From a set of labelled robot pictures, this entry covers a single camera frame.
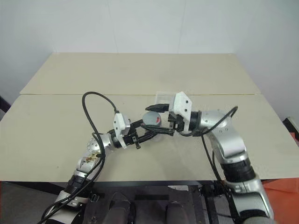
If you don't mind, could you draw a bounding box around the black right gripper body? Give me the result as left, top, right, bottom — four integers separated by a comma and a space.
167, 113, 186, 135

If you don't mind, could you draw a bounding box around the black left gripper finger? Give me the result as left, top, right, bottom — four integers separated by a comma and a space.
138, 132, 162, 144
129, 119, 145, 132

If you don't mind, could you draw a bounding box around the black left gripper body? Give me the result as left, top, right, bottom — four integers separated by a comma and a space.
122, 126, 143, 150

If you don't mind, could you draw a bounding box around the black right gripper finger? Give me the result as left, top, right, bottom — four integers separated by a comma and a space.
140, 124, 175, 137
145, 103, 171, 114

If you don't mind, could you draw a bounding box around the clear jar with red contents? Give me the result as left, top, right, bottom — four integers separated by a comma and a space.
142, 115, 164, 142

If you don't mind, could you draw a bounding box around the grey round jar lid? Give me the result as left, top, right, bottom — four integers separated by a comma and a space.
142, 111, 162, 127

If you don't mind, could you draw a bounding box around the clear plastic box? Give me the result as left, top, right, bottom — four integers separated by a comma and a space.
155, 91, 178, 106

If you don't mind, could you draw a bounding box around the dark rounded shape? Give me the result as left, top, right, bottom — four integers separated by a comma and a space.
107, 192, 132, 224

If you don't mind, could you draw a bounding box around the orange object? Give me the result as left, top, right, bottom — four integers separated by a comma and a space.
261, 116, 299, 224

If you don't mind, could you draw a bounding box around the black object at edge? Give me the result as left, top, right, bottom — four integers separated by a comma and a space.
0, 94, 12, 122

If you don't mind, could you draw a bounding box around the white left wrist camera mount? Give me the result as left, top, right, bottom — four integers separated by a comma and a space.
113, 113, 132, 149

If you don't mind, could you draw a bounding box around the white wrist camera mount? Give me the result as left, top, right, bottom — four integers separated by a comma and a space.
113, 113, 132, 149
168, 91, 193, 137

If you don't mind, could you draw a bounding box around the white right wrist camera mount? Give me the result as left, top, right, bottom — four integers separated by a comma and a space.
168, 91, 193, 137

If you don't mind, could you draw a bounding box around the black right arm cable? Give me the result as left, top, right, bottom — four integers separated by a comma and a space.
179, 105, 239, 183

